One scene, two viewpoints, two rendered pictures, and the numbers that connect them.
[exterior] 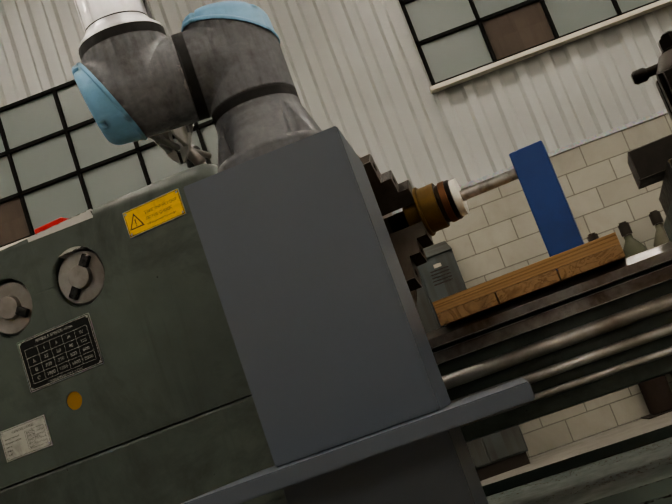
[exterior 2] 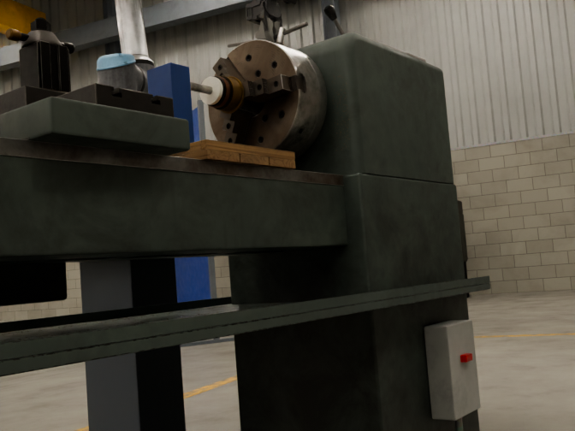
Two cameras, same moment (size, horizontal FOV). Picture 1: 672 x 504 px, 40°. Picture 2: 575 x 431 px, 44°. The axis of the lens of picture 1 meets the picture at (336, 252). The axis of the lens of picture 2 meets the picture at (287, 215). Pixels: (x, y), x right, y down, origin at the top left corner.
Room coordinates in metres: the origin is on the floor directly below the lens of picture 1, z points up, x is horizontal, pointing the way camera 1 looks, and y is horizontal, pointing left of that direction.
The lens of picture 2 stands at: (2.42, -1.75, 0.63)
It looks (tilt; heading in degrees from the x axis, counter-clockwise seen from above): 4 degrees up; 112
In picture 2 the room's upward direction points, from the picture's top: 4 degrees counter-clockwise
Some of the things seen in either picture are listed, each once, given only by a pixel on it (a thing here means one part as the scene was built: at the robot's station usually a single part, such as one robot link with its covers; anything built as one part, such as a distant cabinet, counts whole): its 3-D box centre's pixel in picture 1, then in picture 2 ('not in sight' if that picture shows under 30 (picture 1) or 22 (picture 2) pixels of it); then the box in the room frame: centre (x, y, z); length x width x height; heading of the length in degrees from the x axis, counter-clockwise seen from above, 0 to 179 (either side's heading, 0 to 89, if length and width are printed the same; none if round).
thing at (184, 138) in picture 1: (178, 134); (263, 34); (1.59, 0.20, 1.35); 0.06 x 0.03 x 0.09; 165
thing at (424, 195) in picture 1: (431, 208); (225, 94); (1.64, -0.19, 1.08); 0.09 x 0.09 x 0.09; 75
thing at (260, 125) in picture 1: (266, 138); not in sight; (1.16, 0.04, 1.15); 0.15 x 0.15 x 0.10
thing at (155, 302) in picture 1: (169, 325); (339, 128); (1.76, 0.35, 1.06); 0.59 x 0.48 x 0.39; 75
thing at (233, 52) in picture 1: (233, 60); (117, 76); (1.16, 0.04, 1.27); 0.13 x 0.12 x 0.14; 95
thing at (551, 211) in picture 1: (551, 209); (171, 116); (1.59, -0.37, 1.00); 0.08 x 0.06 x 0.23; 165
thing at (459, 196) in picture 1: (488, 184); (194, 86); (1.61, -0.29, 1.08); 0.13 x 0.07 x 0.07; 75
